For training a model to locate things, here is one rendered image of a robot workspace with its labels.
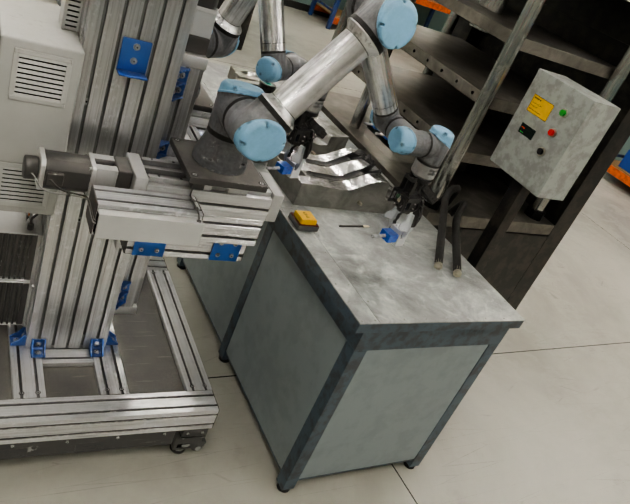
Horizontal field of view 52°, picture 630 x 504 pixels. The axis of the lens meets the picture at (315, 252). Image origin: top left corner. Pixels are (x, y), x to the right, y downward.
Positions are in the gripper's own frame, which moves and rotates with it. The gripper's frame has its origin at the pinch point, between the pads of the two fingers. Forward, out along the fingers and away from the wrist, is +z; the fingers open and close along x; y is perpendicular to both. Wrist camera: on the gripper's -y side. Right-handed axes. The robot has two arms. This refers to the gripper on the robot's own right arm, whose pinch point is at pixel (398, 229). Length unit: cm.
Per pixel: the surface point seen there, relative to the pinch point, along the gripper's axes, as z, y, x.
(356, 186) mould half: 5.3, -12.6, -34.9
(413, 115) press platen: -8, -77, -78
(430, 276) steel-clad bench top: 14.9, -18.7, 7.1
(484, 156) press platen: -9, -87, -40
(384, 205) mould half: 11.2, -27.8, -31.4
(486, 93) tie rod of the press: -36, -64, -39
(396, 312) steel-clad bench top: 15.0, 11.1, 21.1
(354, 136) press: 16, -71, -102
